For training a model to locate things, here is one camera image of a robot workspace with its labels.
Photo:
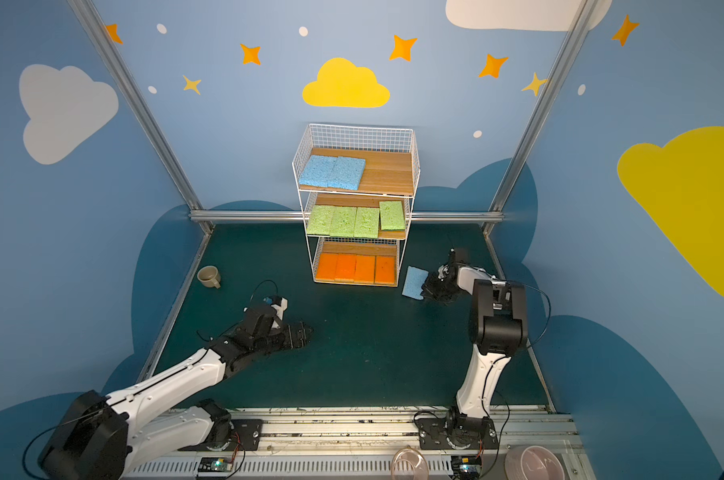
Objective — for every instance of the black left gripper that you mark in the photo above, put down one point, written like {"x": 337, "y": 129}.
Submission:
{"x": 286, "y": 336}

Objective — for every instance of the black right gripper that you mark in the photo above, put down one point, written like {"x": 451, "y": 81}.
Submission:
{"x": 437, "y": 285}

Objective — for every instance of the blue sponge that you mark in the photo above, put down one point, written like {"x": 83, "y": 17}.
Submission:
{"x": 317, "y": 171}
{"x": 414, "y": 282}
{"x": 346, "y": 173}

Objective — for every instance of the green sponge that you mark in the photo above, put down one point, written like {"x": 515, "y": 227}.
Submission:
{"x": 343, "y": 221}
{"x": 392, "y": 216}
{"x": 320, "y": 220}
{"x": 367, "y": 222}

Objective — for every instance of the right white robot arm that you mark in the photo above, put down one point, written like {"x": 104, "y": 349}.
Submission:
{"x": 497, "y": 328}

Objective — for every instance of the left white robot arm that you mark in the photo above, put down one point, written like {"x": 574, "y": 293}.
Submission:
{"x": 107, "y": 436}

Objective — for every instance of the beige mug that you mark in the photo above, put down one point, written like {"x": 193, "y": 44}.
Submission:
{"x": 209, "y": 276}

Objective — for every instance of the pink divided bowl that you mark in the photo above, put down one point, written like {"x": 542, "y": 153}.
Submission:
{"x": 531, "y": 463}

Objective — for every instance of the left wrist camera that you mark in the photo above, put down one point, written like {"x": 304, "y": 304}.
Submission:
{"x": 279, "y": 304}

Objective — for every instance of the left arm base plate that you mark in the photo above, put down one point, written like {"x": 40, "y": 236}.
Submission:
{"x": 242, "y": 433}

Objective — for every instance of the white wire wooden shelf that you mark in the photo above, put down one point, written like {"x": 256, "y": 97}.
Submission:
{"x": 392, "y": 173}

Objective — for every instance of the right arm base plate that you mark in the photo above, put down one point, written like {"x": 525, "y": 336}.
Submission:
{"x": 461, "y": 433}

